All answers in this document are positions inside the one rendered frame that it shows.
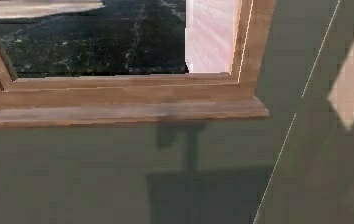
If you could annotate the wooden framed window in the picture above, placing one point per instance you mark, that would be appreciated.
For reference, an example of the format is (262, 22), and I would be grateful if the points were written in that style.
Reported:
(125, 96)

